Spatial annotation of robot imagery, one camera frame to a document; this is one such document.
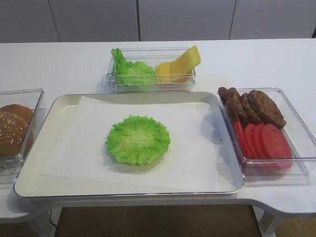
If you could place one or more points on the red tomato slice front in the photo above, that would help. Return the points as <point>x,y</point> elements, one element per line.
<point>274,145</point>

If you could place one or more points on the red tomato slice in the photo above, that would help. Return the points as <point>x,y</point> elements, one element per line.
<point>240,136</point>
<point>247,132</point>
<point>256,140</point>
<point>274,145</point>

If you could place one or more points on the round green lettuce leaf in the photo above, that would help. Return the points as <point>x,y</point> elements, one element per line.
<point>138,140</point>

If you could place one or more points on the flat yellow cheese slices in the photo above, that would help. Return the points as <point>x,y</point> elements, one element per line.
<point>164,74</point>

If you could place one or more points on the green lettuce in box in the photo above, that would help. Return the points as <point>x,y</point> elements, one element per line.
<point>127,72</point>

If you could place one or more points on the clear lettuce and cheese box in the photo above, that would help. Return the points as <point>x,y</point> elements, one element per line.
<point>153,57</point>

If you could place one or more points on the upright yellow cheese slice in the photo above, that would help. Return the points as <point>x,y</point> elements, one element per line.
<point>186,62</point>

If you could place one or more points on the white metal tray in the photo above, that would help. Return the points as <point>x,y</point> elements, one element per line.
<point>31,183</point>

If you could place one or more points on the white paper sheet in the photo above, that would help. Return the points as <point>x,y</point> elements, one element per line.
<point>194,161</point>

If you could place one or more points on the brown meat patty rear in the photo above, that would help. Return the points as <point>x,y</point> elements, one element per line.
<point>231,101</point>

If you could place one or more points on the brown meat patty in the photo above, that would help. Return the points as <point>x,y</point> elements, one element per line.
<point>252,115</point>
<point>266,109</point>
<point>231,101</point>

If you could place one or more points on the red tomato slice rear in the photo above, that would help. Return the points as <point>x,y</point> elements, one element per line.
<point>240,136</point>

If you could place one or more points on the brown meat patty middle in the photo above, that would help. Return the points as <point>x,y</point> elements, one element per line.
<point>252,115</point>

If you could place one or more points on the brown meat patty front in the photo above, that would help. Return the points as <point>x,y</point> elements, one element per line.
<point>266,109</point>

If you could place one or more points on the clear patty and tomato box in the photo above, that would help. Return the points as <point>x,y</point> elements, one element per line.
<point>287,171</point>

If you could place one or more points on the plain brown bun rear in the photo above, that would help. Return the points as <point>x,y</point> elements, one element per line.
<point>24,112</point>

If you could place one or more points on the clear bun box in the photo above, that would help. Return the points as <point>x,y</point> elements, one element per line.
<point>10,166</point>

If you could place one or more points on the sesame bun top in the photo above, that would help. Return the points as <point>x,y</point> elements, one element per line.
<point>12,133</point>

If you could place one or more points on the white table leg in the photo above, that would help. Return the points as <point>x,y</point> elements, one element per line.
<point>268,224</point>

